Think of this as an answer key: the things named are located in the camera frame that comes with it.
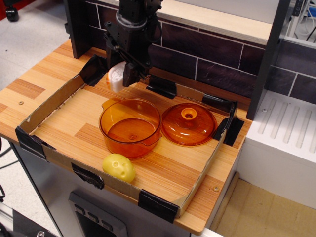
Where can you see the white and orange toy sushi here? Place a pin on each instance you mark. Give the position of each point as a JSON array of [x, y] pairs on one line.
[[114, 79]]

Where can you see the orange transparent plastic pot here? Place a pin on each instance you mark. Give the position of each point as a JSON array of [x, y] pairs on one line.
[[131, 127]]

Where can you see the white toy sink drainboard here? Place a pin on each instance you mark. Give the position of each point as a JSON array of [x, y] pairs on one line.
[[279, 152]]

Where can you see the grey oven control panel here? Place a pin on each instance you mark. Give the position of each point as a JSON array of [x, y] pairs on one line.
[[94, 221]]

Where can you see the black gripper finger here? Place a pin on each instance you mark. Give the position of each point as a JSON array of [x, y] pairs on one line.
[[131, 74], [115, 55]]

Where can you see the cardboard fence with black tape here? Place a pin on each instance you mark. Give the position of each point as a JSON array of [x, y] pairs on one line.
[[64, 130]]

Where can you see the yellow toy potato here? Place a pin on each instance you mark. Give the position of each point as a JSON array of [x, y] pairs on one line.
[[119, 166]]

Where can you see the dark grey vertical post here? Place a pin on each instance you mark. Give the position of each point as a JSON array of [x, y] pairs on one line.
[[277, 33]]

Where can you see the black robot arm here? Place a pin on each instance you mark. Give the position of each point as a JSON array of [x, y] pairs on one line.
[[154, 30]]

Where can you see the light wooden shelf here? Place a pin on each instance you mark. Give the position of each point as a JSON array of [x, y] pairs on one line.
[[215, 21]]

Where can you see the orange transparent pot lid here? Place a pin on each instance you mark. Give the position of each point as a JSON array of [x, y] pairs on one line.
[[188, 124]]

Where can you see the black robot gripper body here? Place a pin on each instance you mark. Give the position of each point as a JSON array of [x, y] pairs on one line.
[[129, 31]]

